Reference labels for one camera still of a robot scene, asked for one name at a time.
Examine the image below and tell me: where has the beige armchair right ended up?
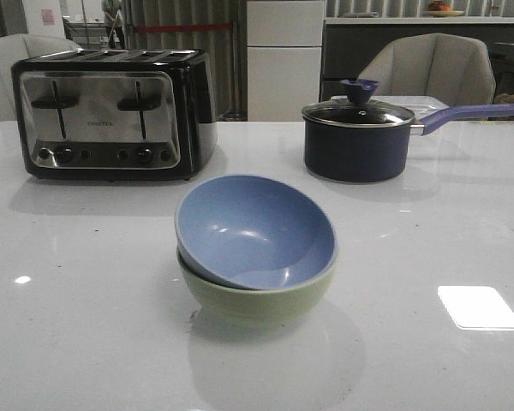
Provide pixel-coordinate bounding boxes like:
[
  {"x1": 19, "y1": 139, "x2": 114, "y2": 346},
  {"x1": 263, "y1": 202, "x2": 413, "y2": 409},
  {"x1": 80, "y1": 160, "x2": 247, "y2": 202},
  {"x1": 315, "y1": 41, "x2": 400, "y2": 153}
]
[{"x1": 358, "y1": 33, "x2": 496, "y2": 106}]

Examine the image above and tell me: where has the person in background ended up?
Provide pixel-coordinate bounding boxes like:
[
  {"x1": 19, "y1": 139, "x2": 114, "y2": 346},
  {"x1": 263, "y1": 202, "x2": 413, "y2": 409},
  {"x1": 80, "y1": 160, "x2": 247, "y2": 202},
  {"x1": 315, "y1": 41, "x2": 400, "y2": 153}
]
[{"x1": 101, "y1": 0, "x2": 125, "y2": 49}]

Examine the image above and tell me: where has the blue bowl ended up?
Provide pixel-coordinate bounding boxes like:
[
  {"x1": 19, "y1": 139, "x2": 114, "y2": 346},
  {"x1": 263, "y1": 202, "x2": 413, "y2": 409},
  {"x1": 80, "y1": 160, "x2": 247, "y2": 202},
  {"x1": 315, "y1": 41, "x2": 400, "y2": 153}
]
[{"x1": 175, "y1": 175, "x2": 338, "y2": 290}]

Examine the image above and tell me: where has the glass pot lid blue knob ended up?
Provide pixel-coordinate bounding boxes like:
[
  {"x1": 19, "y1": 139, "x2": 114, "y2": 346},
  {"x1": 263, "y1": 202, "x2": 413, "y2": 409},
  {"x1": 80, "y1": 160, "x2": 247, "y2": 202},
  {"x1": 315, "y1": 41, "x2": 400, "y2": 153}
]
[{"x1": 302, "y1": 79, "x2": 415, "y2": 128}]

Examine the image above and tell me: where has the beige armchair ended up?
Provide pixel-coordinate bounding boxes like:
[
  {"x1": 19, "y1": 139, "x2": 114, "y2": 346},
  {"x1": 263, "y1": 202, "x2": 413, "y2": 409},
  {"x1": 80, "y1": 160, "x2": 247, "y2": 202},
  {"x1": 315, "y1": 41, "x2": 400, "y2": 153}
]
[
  {"x1": 358, "y1": 33, "x2": 496, "y2": 106},
  {"x1": 0, "y1": 33, "x2": 80, "y2": 122}
]

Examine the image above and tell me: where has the white refrigerator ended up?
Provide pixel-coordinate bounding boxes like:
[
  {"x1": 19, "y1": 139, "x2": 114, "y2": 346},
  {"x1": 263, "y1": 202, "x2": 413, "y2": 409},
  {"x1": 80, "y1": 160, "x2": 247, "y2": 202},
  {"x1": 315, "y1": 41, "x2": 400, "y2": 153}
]
[{"x1": 247, "y1": 1, "x2": 326, "y2": 122}]

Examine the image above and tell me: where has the beige armchair left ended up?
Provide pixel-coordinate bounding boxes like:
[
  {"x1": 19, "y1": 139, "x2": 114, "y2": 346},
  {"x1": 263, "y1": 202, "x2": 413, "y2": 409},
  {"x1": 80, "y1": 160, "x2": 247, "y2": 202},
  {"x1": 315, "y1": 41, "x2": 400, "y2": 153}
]
[{"x1": 0, "y1": 33, "x2": 80, "y2": 122}]

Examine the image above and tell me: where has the black and steel toaster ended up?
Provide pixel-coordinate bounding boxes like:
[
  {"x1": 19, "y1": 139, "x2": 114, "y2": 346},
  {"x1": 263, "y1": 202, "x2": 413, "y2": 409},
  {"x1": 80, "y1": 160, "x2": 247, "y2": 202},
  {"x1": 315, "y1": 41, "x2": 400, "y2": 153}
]
[{"x1": 11, "y1": 49, "x2": 217, "y2": 181}]

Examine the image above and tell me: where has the fruit plate on counter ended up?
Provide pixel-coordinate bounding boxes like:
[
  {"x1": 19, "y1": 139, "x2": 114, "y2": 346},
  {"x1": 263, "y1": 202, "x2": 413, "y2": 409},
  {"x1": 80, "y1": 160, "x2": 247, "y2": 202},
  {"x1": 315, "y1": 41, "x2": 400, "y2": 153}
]
[{"x1": 425, "y1": 1, "x2": 464, "y2": 17}]

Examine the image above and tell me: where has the green bowl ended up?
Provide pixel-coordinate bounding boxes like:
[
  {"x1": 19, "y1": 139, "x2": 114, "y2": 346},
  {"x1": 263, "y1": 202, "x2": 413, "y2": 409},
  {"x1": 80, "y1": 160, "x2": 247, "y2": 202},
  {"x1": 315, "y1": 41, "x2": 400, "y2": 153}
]
[{"x1": 176, "y1": 253, "x2": 337, "y2": 328}]

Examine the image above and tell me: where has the dark blue saucepan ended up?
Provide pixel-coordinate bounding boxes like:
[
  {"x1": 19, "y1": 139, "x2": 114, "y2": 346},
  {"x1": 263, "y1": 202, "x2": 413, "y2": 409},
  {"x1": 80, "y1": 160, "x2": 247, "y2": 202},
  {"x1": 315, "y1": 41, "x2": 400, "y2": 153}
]
[{"x1": 304, "y1": 104, "x2": 514, "y2": 182}]

